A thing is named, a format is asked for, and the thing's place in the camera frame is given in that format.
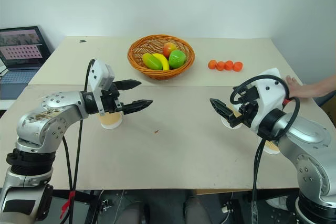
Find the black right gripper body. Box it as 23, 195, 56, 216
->
236, 85, 260, 128

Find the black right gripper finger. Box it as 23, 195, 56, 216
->
225, 115, 249, 129
209, 98, 236, 120

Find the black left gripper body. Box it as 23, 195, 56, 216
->
101, 82, 124, 114

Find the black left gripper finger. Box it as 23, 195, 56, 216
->
122, 99, 154, 115
114, 79, 143, 90

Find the person's bare hand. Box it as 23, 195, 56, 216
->
285, 75, 307, 99

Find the right white paper cup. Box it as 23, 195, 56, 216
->
221, 104, 244, 130

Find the white paper cup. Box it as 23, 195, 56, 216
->
99, 112, 124, 130
221, 104, 244, 130

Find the left white paper cup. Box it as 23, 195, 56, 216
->
99, 112, 124, 130

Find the orange wicker basket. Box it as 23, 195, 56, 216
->
127, 34, 196, 80

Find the yellow green toy mango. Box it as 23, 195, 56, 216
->
142, 53, 163, 71

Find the yellow toy banana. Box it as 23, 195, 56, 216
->
152, 52, 170, 71

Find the green toy apple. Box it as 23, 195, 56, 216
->
168, 49, 187, 69

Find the red yellow toy apple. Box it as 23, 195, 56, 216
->
162, 42, 178, 58

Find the grey laptop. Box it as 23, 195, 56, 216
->
0, 26, 52, 100

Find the red tape strip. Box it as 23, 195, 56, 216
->
59, 190, 76, 220

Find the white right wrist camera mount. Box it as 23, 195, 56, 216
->
250, 67, 290, 136

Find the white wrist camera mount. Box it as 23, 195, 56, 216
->
250, 67, 290, 136
88, 59, 116, 116

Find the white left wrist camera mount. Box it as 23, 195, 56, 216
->
88, 59, 116, 116

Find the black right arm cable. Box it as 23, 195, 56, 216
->
229, 74, 301, 224

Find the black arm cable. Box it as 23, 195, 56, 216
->
229, 74, 301, 224
61, 58, 97, 224

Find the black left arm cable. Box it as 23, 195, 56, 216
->
61, 58, 97, 224

